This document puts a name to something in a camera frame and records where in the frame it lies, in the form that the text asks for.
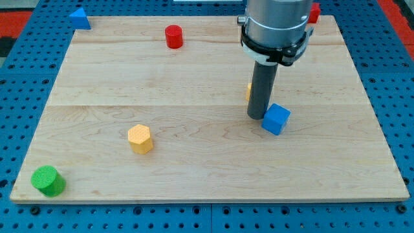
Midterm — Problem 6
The blue cube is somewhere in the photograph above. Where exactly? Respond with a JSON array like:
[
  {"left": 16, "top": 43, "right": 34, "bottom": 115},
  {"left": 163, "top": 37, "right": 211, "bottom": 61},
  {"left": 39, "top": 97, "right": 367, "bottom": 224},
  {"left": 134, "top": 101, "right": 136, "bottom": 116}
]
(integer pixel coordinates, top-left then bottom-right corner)
[{"left": 261, "top": 104, "right": 291, "bottom": 135}]

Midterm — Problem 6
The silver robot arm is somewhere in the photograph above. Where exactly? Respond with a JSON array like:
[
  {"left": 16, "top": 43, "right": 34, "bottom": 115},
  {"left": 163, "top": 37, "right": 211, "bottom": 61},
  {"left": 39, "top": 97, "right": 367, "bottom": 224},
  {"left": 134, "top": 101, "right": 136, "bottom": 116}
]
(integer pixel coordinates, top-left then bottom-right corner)
[{"left": 237, "top": 0, "right": 313, "bottom": 66}]

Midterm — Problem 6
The red block behind arm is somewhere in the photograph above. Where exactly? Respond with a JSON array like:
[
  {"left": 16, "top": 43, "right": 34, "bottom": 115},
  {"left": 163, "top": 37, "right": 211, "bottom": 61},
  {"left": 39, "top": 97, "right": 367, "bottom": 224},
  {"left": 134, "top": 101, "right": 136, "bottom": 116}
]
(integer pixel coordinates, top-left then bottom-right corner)
[{"left": 308, "top": 3, "right": 321, "bottom": 23}]

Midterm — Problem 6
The yellow block behind rod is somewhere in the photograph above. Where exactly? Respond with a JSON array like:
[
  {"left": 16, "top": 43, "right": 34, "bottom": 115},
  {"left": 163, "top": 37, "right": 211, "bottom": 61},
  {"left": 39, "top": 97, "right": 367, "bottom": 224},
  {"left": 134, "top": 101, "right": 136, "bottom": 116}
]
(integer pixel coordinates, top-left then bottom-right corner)
[{"left": 245, "top": 82, "right": 252, "bottom": 101}]

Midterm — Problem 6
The wooden board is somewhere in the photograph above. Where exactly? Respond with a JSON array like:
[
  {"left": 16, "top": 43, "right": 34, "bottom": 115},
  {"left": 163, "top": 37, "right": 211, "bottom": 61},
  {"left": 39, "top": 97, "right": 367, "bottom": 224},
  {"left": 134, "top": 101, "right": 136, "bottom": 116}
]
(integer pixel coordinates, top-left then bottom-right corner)
[{"left": 10, "top": 16, "right": 409, "bottom": 204}]

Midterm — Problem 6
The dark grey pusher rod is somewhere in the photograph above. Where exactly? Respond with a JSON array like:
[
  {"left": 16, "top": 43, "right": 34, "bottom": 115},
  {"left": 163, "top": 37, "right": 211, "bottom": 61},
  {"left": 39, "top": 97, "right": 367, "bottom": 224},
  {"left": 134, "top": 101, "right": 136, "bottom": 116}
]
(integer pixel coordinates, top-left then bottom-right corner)
[{"left": 247, "top": 62, "right": 278, "bottom": 120}]

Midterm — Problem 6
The yellow hexagonal block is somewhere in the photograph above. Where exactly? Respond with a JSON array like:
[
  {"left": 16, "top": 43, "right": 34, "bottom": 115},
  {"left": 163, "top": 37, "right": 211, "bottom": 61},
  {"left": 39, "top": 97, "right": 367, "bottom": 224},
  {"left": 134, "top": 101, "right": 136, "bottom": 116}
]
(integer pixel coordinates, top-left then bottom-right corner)
[{"left": 127, "top": 124, "right": 153, "bottom": 155}]

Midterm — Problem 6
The red cylinder block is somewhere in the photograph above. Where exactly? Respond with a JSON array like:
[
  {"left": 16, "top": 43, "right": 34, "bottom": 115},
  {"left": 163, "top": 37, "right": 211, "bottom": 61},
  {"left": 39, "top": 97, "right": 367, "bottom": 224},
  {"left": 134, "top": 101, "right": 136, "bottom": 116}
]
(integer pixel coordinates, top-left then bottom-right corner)
[{"left": 164, "top": 25, "right": 184, "bottom": 49}]

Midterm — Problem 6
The blue triangular block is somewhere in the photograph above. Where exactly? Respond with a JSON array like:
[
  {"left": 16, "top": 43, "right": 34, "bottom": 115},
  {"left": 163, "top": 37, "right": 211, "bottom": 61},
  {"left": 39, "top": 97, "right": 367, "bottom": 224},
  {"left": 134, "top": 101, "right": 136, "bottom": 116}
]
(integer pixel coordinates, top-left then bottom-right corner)
[{"left": 69, "top": 8, "right": 91, "bottom": 30}]

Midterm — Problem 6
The green cylinder block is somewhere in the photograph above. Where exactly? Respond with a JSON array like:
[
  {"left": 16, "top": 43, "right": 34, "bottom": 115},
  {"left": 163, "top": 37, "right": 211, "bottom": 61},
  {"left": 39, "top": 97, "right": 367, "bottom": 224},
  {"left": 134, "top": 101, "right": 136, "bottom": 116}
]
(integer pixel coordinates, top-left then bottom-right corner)
[{"left": 30, "top": 165, "right": 67, "bottom": 197}]

